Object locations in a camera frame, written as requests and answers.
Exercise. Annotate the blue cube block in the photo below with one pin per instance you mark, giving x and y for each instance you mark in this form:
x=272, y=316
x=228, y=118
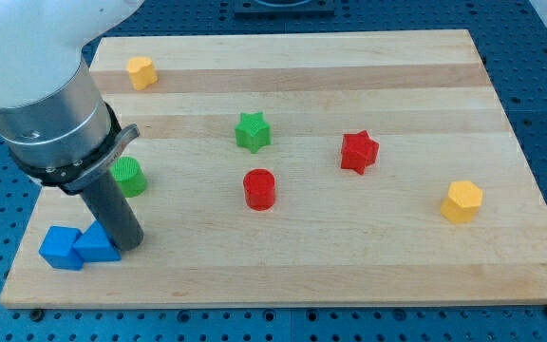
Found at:
x=57, y=248

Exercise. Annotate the red star block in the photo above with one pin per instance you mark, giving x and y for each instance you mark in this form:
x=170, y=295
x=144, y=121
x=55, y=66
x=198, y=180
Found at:
x=358, y=151

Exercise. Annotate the yellow hexagon block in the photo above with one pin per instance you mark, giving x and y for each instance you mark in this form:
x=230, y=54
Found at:
x=462, y=202

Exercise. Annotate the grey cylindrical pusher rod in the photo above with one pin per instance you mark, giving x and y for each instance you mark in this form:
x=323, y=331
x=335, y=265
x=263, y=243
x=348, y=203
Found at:
x=107, y=203

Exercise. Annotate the green star block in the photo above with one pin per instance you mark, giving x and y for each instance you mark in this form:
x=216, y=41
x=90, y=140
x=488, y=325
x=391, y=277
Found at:
x=252, y=132

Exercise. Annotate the black clamp ring mount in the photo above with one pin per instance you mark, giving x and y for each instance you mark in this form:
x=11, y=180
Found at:
x=73, y=177

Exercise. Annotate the wooden cutting board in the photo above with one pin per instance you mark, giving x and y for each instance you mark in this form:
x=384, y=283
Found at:
x=333, y=238

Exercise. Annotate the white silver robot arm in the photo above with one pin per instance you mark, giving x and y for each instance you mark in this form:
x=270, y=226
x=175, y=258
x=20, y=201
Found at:
x=59, y=129

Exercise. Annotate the green cylinder block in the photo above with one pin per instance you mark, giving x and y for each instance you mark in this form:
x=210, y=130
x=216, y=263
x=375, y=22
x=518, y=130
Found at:
x=127, y=173

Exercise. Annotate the blue triangle block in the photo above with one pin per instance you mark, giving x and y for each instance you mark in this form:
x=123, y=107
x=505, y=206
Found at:
x=94, y=245

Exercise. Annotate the red cylinder block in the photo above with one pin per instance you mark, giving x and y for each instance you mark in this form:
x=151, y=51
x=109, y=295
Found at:
x=259, y=189

